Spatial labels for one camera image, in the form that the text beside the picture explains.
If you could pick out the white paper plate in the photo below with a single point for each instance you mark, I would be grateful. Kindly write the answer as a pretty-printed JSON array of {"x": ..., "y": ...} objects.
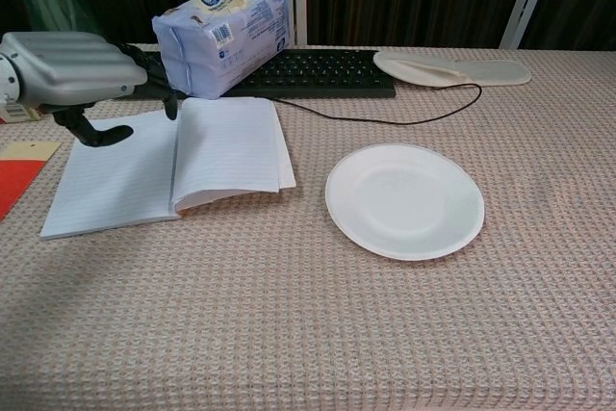
[{"x": 404, "y": 201}]

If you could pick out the red and yellow card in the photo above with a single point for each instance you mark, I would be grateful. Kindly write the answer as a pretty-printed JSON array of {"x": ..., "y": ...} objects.
[{"x": 14, "y": 180}]

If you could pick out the black computer keyboard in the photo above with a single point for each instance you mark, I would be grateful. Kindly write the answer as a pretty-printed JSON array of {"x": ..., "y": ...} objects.
[{"x": 327, "y": 74}]

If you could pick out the yellow cover lined notebook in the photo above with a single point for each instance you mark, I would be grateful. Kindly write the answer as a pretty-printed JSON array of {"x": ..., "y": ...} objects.
[{"x": 226, "y": 151}]

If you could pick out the light blue tissue pack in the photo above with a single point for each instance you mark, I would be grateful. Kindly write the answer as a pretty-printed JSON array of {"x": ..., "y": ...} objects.
[{"x": 216, "y": 45}]

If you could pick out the beige waffle tablecloth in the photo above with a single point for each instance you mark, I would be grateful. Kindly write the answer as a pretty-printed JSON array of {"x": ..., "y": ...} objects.
[{"x": 289, "y": 324}]

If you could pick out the red cookie box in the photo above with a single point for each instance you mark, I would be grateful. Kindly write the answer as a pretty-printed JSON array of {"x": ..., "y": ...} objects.
[{"x": 14, "y": 114}]

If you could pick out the white cloth slipper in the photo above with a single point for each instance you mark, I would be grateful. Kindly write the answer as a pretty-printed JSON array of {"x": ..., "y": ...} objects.
[{"x": 481, "y": 71}]

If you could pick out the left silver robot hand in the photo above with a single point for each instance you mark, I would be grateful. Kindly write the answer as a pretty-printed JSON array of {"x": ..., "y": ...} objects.
[{"x": 72, "y": 64}]

